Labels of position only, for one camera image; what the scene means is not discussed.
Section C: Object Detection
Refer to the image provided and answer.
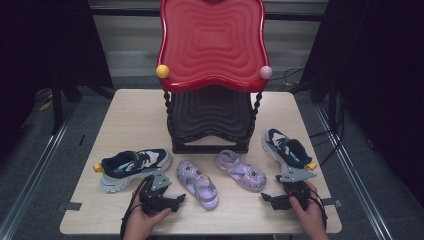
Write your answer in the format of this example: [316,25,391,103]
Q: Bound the right hand-held gripper black cable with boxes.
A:
[308,189,329,232]

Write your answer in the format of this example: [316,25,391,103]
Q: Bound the hand-held gripper black cable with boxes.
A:
[308,189,329,232]
[119,175,150,240]

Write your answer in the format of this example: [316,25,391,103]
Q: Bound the metal floor rail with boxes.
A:
[314,104,395,240]
[0,102,80,240]

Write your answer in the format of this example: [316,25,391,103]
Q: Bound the left hand-held gripper black cable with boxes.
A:
[119,175,150,240]

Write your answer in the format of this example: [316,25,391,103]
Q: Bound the person's left hand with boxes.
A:
[123,185,173,240]

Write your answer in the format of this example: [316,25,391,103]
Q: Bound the black horizontal bar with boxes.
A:
[89,7,330,22]

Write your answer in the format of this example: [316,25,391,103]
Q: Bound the black floor cables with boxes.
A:
[269,67,348,168]

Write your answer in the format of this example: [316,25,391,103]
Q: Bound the navy and white sneaker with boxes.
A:
[92,148,174,194]
[261,128,318,180]

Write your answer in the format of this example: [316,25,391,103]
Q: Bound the black curtain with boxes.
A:
[299,0,424,209]
[0,0,115,163]

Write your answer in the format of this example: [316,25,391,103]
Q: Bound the red and black shoe rack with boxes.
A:
[155,0,274,155]

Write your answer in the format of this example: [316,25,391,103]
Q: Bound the person's right hand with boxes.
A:
[288,180,330,240]

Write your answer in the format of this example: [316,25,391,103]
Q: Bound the grey tape strip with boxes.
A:
[320,197,344,209]
[56,201,83,213]

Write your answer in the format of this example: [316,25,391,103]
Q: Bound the yellow floor object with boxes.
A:
[37,99,54,113]

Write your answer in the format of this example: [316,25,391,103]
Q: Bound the black metal stand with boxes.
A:
[49,79,65,136]

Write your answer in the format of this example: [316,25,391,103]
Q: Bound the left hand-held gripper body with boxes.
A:
[138,169,173,216]

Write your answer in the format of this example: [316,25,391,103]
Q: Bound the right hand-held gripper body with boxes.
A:
[275,167,317,212]

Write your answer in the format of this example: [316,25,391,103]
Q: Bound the purple sandal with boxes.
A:
[214,149,268,194]
[175,160,220,212]

